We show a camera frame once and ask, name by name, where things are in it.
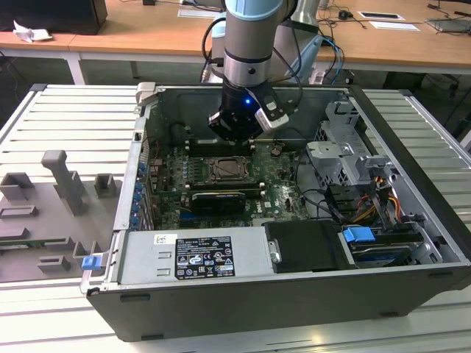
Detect black RAM stick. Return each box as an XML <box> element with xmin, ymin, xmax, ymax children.
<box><xmin>188</xmin><ymin>140</ymin><xmax>255</xmax><ymax>157</ymax></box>

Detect silver power supply unit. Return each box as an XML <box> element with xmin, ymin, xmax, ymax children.
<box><xmin>119</xmin><ymin>226</ymin><xmax>276</xmax><ymax>287</ymax></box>

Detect CPU socket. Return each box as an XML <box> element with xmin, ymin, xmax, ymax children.
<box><xmin>207</xmin><ymin>155</ymin><xmax>258</xmax><ymax>184</ymax></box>

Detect orange and yellow wires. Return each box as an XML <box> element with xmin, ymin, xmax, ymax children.
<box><xmin>355</xmin><ymin>175</ymin><xmax>405</xmax><ymax>224</ymax></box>

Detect black open PC case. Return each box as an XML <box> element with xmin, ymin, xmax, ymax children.
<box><xmin>79</xmin><ymin>81</ymin><xmax>471</xmax><ymax>342</ymax></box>

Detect hard disk in blue carrier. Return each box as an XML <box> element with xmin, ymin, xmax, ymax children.
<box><xmin>341</xmin><ymin>227</ymin><xmax>423</xmax><ymax>268</ymax></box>

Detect CPU with silver top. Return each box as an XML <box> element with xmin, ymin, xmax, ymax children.
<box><xmin>216</xmin><ymin>160</ymin><xmax>246</xmax><ymax>177</ymax></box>

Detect green motherboard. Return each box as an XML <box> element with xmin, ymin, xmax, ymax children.
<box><xmin>146</xmin><ymin>141</ymin><xmax>334</xmax><ymax>231</ymax></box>

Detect wooden desk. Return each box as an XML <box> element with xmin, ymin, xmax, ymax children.
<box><xmin>0</xmin><ymin>0</ymin><xmax>471</xmax><ymax>85</ymax></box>

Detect transparent plastic folder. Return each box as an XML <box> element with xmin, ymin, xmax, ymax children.
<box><xmin>425</xmin><ymin>16</ymin><xmax>471</xmax><ymax>37</ymax></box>

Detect metal socket cover frame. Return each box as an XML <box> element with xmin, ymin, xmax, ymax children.
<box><xmin>209</xmin><ymin>156</ymin><xmax>255</xmax><ymax>182</ymax></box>

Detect green RAM stick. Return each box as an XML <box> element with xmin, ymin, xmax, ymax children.
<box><xmin>0</xmin><ymin>238</ymin><xmax>65</xmax><ymax>248</ymax></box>

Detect black graphics card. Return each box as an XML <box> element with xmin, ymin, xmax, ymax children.
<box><xmin>191</xmin><ymin>190</ymin><xmax>247</xmax><ymax>215</ymax></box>

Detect grey parts rack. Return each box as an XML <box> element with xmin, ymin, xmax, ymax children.
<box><xmin>0</xmin><ymin>149</ymin><xmax>124</xmax><ymax>284</ymax></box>

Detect blue cable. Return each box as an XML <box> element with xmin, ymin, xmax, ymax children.
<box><xmin>319</xmin><ymin>34</ymin><xmax>346</xmax><ymax>86</ymax></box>

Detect grey case handle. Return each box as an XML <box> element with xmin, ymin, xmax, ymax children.
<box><xmin>135</xmin><ymin>81</ymin><xmax>160</xmax><ymax>108</ymax></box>

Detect white paper sheet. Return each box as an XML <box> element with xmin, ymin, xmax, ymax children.
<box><xmin>369</xmin><ymin>21</ymin><xmax>422</xmax><ymax>32</ymax></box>

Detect silver metal drive cage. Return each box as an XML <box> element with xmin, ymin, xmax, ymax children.
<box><xmin>305</xmin><ymin>101</ymin><xmax>399</xmax><ymax>189</ymax></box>

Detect crumpled white paper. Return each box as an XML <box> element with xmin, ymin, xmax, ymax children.
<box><xmin>13</xmin><ymin>20</ymin><xmax>53</xmax><ymax>45</ymax></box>

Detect black box on desk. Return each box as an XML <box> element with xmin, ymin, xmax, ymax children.
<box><xmin>0</xmin><ymin>0</ymin><xmax>108</xmax><ymax>36</ymax></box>

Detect pale blue teach pendant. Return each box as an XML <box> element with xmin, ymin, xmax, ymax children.
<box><xmin>292</xmin><ymin>35</ymin><xmax>323</xmax><ymax>84</ymax></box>

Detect white wrist camera black mount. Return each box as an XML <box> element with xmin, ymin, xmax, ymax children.
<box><xmin>253</xmin><ymin>93</ymin><xmax>291</xmax><ymax>132</ymax></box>

